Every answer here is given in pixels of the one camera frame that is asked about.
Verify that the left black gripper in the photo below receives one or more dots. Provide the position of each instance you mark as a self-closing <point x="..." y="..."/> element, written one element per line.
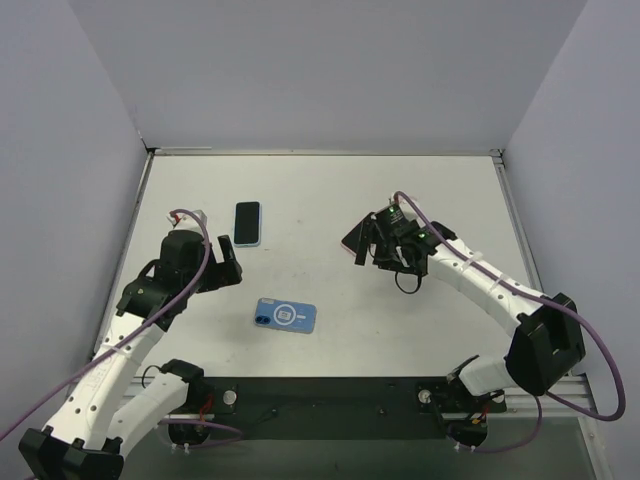
<point x="220" y="273"/>

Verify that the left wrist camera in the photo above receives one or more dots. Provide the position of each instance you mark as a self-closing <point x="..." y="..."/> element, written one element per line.
<point x="194" y="221"/>

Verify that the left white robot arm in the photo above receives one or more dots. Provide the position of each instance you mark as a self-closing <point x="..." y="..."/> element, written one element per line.
<point x="90" y="436"/>

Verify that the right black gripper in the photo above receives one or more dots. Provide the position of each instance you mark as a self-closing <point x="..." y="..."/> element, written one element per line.
<point x="373" y="245"/>

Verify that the phone in light blue case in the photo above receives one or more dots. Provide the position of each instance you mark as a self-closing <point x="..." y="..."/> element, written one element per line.
<point x="247" y="224"/>

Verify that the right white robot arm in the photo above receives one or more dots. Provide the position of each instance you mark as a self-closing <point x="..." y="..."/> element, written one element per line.
<point x="546" y="339"/>

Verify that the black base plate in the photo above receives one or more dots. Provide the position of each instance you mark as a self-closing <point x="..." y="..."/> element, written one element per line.
<point x="329" y="408"/>

